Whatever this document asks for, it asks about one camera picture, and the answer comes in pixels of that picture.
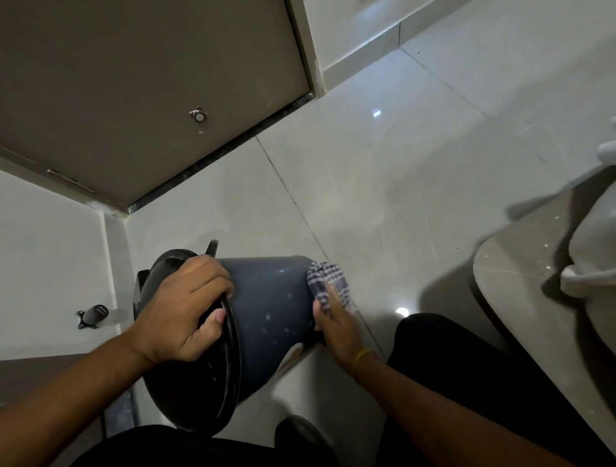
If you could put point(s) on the brown door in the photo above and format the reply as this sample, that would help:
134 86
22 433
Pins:
134 82

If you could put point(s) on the pale door frame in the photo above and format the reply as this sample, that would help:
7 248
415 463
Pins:
308 45

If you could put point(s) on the person's right thumb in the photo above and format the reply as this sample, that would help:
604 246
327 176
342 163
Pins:
318 315

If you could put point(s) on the yellow wrist thread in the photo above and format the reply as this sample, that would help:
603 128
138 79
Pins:
362 355

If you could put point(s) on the checked grey cleaning cloth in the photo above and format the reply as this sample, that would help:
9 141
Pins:
325 279

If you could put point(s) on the person's right forearm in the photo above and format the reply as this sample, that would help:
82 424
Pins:
433 418

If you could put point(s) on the person's left thumb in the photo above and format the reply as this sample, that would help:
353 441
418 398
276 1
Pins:
211 331

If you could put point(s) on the person's left hand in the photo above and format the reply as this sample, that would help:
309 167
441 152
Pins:
171 312

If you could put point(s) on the grey speckled stone platform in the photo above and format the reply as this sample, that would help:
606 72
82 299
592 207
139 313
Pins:
519 288

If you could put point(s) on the white cloth bundle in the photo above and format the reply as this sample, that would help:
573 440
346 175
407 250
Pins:
594 250

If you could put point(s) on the person's left forearm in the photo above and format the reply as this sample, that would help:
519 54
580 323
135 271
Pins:
67 399

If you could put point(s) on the metal door stopper knob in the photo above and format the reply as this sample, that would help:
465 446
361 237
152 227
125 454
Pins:
198 115

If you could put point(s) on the person's right hand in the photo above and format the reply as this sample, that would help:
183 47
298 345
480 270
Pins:
340 332

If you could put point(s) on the dark grey plastic bin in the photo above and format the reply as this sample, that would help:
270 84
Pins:
269 317

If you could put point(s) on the person's black trousers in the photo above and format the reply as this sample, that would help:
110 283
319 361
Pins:
481 370

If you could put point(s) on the black wall door stopper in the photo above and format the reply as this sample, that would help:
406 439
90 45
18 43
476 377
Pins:
93 316

